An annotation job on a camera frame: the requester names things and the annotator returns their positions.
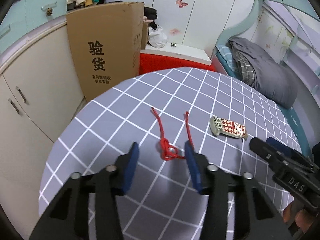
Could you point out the grey plaid bed sheet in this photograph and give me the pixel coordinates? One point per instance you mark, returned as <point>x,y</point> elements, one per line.
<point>178,103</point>

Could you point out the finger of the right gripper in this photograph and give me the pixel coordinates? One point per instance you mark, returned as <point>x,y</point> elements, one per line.
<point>286,150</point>

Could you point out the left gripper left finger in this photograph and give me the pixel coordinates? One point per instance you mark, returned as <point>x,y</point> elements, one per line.
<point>66,217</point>

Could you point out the white low cabinet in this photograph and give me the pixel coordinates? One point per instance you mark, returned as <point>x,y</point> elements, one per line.
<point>40,94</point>

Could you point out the mint green drawer unit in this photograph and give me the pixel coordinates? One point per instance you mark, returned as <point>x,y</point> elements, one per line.
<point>26,15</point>

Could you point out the grey folded blanket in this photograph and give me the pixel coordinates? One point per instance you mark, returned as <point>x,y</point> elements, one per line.
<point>252,65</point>

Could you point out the white bag on shelf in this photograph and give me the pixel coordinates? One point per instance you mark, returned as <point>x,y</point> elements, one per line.
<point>157,37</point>

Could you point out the mint green bed headboard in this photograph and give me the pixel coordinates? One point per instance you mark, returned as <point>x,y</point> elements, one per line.
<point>289,31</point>

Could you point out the person's right hand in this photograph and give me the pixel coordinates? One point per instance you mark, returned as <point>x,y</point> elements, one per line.
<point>302,218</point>

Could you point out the red storage box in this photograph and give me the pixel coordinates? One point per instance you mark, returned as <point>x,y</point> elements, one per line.
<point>151,63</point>

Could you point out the large cardboard box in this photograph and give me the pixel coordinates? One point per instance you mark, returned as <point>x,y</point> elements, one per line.
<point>105,44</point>

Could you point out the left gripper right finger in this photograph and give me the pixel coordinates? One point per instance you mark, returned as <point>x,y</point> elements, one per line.
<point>255,216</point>

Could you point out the red white snack wrapper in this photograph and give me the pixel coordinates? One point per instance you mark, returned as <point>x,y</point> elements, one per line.
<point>228,128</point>

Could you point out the pink butterfly wall sticker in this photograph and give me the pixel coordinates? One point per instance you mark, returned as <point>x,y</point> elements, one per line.
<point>181,3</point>

